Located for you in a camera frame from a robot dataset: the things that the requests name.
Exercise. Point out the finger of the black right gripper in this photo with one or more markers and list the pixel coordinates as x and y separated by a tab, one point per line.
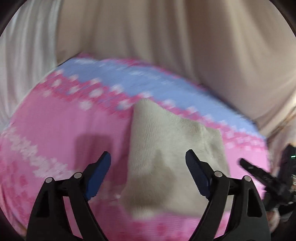
270	183

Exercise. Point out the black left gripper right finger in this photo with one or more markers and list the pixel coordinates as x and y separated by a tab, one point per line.
234	211

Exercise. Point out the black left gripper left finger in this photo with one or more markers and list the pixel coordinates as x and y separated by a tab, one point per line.
49	220

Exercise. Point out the cream knit sweater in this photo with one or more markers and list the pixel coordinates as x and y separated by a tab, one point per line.
158	179

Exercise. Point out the pink blue floral bedsheet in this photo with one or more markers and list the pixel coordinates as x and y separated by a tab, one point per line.
83	108

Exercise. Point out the beige curtain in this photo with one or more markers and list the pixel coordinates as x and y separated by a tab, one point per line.
243	50

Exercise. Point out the white satin curtain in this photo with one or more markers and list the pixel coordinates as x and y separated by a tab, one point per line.
28	50

